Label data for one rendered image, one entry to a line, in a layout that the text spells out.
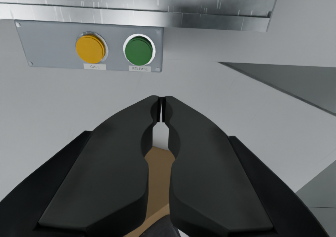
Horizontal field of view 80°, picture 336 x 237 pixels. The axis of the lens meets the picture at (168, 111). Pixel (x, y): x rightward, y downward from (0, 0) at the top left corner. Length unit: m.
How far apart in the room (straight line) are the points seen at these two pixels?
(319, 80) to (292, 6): 1.30
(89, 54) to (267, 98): 0.39
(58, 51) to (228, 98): 0.35
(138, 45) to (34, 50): 0.16
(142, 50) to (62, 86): 0.25
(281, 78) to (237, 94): 1.11
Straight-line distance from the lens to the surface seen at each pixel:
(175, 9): 0.31
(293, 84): 1.64
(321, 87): 1.77
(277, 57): 0.48
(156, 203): 0.44
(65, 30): 0.34
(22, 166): 0.73
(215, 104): 0.48
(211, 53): 0.43
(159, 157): 0.53
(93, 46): 0.32
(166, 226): 0.50
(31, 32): 0.37
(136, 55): 0.31
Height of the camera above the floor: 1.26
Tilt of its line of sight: 58 degrees down
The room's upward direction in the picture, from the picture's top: 179 degrees clockwise
